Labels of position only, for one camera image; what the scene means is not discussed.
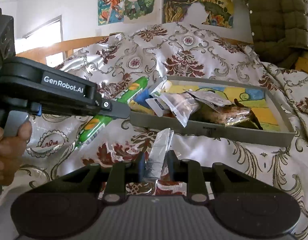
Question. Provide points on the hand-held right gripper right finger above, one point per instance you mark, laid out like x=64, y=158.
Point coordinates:
x=171, y=166

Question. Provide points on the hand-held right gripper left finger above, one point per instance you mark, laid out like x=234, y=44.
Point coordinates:
x=141, y=167

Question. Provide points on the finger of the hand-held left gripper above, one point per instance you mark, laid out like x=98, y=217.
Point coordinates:
x=116, y=110

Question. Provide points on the silver foil snack packet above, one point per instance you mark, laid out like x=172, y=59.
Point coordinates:
x=159, y=152

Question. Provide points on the green tube snack packet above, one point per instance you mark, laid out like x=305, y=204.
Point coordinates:
x=134, y=90

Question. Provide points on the grey tray with painted bottom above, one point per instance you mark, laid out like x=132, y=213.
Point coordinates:
x=219, y=135

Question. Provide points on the clear rice cracker packet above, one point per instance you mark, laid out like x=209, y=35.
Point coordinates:
x=231, y=113

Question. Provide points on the dark brown snack packet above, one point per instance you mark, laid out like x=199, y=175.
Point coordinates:
x=255, y=123

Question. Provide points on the person's left hand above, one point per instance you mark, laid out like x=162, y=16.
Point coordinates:
x=9, y=155

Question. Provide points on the white and blue snack packet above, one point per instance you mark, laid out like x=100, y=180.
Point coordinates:
x=156, y=105

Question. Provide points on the clear brown granular snack packet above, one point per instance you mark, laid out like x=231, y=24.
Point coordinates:
x=181, y=107

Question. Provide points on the silver sachet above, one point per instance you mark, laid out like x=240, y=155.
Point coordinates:
x=209, y=97

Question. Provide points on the floral printed blanket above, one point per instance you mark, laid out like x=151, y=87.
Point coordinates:
x=194, y=55

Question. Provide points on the red-haired cartoon figure poster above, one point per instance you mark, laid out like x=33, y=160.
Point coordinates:
x=110, y=7

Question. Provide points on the blond cartoon figure poster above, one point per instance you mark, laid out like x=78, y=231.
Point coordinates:
x=139, y=2

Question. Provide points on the torn colourful painting poster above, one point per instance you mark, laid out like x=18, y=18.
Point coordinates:
x=179, y=5

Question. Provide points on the olive quilted jacket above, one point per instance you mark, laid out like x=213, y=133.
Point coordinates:
x=276, y=17

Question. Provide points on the wooden bed frame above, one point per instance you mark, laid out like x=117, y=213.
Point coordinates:
x=44, y=47

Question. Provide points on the white window frame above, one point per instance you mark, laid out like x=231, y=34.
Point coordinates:
x=44, y=30

